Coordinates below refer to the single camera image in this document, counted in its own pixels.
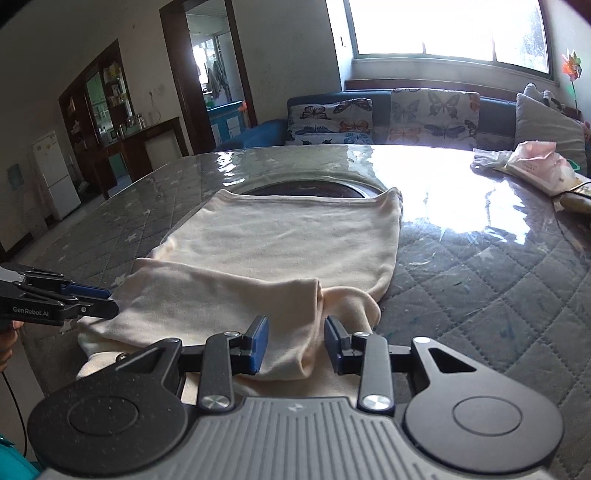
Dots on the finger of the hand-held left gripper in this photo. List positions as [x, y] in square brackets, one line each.
[99, 308]
[87, 291]

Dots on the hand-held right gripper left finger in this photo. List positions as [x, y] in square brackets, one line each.
[259, 344]

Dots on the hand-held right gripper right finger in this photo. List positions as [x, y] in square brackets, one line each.
[333, 344]

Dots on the cream knit garment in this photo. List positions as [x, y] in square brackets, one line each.
[277, 240]

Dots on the hanging clothes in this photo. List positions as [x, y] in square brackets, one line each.
[217, 78]

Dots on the person's left hand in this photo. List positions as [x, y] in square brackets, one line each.
[8, 344]

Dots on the white refrigerator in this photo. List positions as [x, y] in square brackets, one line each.
[55, 175]

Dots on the dark wooden cabinet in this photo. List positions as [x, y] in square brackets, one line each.
[124, 147]

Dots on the person's teal clothing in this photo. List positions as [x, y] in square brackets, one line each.
[16, 459]

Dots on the blue sofa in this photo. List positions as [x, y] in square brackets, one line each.
[272, 131]

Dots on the blue cabinet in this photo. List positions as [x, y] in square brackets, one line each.
[226, 122]

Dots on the butterfly print pillow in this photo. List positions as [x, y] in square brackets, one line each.
[434, 117]
[330, 122]

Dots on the crumpled white plastic bag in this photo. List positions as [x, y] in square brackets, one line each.
[489, 159]

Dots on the pink clear plastic bag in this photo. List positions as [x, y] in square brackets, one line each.
[535, 164]

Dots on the plain grey pillow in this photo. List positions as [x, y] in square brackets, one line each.
[547, 124]

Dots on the white patterned pillow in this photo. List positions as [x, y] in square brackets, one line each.
[551, 99]

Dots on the large bright window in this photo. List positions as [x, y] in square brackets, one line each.
[438, 27]

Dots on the colourful pinwheel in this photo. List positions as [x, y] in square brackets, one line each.
[571, 69]

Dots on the dark wooden door frame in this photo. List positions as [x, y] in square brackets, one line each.
[178, 78]

